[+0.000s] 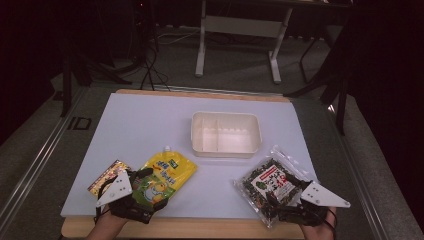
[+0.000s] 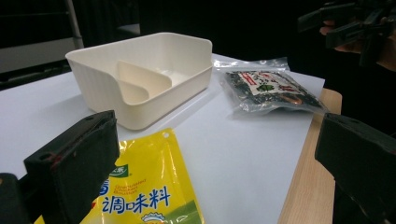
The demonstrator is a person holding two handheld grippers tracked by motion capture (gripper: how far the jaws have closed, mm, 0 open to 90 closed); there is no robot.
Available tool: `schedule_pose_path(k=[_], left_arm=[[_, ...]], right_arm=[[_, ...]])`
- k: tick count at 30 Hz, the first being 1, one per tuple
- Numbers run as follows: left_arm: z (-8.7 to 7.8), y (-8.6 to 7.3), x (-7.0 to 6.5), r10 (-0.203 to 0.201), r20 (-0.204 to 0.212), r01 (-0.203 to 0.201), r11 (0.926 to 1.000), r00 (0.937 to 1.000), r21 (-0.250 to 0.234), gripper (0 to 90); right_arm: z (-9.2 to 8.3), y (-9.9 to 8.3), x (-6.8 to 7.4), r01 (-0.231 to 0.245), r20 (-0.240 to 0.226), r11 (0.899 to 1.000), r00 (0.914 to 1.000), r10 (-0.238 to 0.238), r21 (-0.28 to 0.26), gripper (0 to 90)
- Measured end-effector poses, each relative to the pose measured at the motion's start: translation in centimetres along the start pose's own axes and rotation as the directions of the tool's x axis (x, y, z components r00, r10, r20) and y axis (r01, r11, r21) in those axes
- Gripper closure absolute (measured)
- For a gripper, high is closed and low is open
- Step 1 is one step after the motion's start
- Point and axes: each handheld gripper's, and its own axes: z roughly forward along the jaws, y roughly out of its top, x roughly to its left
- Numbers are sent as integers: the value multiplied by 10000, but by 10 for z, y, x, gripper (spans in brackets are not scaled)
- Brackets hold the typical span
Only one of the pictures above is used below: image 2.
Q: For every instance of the white table sheet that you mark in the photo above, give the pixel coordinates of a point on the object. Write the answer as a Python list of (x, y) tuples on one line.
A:
[(243, 161)]

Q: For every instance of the white plastic storage bin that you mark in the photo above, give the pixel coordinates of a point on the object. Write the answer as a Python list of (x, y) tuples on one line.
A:
[(102, 84)]

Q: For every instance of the yellow seasoning packet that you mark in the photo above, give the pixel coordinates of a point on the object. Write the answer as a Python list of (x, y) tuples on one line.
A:
[(155, 174)]

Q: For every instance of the white metal desk frame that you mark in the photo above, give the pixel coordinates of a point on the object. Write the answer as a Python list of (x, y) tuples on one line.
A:
[(31, 54)]

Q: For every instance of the clear packet of dark seaweed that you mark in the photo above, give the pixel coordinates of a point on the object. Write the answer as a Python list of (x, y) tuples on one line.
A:
[(271, 88)]

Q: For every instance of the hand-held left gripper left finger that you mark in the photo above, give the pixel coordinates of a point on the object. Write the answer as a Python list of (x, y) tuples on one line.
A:
[(74, 161)]

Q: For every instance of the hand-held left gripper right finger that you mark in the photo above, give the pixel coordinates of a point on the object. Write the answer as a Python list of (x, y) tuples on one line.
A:
[(361, 155)]

